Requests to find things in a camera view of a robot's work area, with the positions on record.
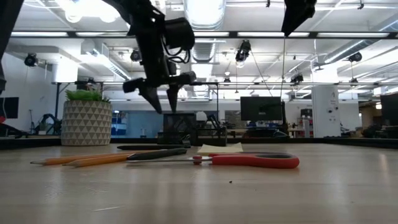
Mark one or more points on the black ceiling spotlight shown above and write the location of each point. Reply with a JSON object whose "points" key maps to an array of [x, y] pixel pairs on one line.
{"points": [[297, 78], [136, 56], [243, 49], [355, 57], [31, 59]]}

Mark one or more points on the black background robot arm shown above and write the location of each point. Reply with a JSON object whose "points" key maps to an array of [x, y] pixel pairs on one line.
{"points": [[49, 123]]}

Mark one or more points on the black pen with white print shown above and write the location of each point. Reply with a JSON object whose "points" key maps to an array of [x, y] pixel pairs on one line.
{"points": [[158, 153]]}

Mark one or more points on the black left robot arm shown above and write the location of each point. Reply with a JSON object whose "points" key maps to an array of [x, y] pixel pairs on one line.
{"points": [[9, 25]]}

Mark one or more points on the plain black pen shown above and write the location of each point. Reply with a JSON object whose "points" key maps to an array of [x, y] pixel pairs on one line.
{"points": [[152, 147]]}

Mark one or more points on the white geometric planter pot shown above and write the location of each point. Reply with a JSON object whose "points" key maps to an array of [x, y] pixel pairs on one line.
{"points": [[87, 124]]}

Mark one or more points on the black table edge rail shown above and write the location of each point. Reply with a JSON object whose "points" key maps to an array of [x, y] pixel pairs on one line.
{"points": [[357, 141]]}

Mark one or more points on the white pillar with wall boxes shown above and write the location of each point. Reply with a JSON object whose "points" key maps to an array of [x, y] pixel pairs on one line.
{"points": [[326, 112]]}

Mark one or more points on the background office desk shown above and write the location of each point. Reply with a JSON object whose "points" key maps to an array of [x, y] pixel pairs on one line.
{"points": [[267, 130]]}

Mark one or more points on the pale yellow sticky notepad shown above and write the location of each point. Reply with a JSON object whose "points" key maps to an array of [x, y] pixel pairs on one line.
{"points": [[220, 148]]}

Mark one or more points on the black overhead frame bar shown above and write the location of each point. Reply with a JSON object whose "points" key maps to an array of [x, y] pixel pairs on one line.
{"points": [[313, 35]]}

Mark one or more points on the white round globe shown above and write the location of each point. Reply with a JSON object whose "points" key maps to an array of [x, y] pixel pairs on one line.
{"points": [[201, 116]]}

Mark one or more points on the silver ventilation duct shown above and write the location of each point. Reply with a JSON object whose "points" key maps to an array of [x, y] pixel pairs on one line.
{"points": [[203, 49]]}

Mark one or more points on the black mesh desk organizer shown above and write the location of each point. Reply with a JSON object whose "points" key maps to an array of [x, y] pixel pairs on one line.
{"points": [[178, 127]]}

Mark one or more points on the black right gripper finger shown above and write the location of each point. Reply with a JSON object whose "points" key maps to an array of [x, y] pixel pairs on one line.
{"points": [[297, 12]]}

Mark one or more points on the yellow pencil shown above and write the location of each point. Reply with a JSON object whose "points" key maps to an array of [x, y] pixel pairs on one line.
{"points": [[77, 158], [99, 160]]}

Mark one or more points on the green artificial grass plant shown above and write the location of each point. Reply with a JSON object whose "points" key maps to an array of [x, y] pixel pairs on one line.
{"points": [[85, 95]]}

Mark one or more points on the plain white pillar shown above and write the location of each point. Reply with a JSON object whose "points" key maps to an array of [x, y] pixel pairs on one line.
{"points": [[64, 73]]}

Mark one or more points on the black and red device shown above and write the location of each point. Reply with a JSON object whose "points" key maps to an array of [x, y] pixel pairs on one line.
{"points": [[9, 130]]}

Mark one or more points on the black computer monitor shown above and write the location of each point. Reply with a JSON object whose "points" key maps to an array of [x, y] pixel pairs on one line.
{"points": [[261, 109], [390, 109], [8, 108]]}

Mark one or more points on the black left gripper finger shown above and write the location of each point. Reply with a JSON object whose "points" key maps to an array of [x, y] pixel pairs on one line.
{"points": [[152, 96], [173, 96]]}

